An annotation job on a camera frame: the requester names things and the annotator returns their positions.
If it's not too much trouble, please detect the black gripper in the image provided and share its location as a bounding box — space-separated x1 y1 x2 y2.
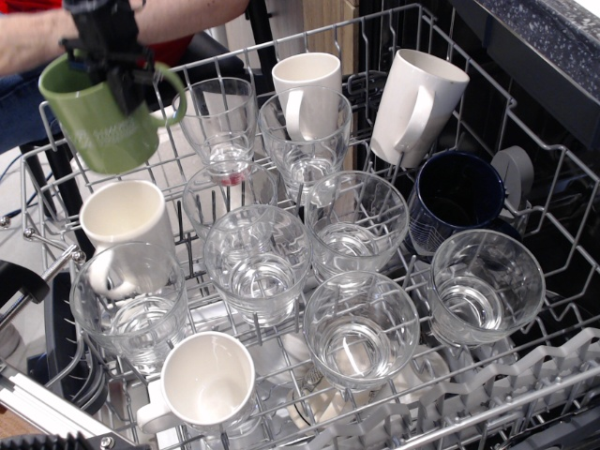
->
61 0 157 116

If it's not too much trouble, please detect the green ceramic mug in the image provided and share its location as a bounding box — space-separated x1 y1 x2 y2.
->
38 54 187 174

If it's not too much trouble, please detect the person forearm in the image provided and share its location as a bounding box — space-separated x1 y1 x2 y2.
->
1 0 248 76

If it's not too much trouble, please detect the white mug left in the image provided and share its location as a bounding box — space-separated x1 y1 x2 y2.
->
79 180 175 300

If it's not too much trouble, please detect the white mug back centre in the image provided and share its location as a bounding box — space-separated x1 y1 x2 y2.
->
272 52 342 142

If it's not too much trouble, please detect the tall white mug right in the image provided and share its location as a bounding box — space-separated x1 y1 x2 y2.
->
370 49 470 169

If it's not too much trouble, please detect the white mug front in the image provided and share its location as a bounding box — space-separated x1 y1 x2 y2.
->
136 331 256 435

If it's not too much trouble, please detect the dark blue mug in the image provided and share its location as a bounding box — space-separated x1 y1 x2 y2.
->
404 151 522 261

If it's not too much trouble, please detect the clear glass back left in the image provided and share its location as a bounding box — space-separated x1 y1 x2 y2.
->
172 77 257 166

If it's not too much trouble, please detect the clear glass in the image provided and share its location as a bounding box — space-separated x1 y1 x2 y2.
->
182 159 278 240
172 77 257 166
203 204 312 326
70 242 188 375
259 93 353 203
303 271 420 391
427 229 546 347
305 171 409 281

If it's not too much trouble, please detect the clear glass middle left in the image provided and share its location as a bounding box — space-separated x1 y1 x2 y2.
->
182 159 278 240

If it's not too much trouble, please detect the clear glass back centre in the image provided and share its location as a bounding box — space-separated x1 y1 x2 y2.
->
259 93 353 203

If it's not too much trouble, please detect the clear glass front left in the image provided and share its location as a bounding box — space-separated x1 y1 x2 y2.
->
70 242 188 375

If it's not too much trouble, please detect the black clamp with metal screw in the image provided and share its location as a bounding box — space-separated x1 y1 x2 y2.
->
1 245 85 330

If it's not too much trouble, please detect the clear glass centre right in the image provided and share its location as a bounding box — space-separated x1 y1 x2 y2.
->
305 171 409 281

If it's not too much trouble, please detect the clear glass front centre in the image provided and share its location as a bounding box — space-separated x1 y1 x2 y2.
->
303 271 420 391

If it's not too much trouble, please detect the grey plastic rack clip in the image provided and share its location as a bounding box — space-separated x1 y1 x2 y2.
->
491 145 534 209

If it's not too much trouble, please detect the speckled dark countertop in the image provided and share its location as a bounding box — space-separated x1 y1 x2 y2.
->
479 1 599 99

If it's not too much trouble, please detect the grey plastic tine row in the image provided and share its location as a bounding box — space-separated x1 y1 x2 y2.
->
262 327 600 450

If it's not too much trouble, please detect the grey wire dishwasher rack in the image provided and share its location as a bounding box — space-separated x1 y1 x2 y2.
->
45 1 599 449

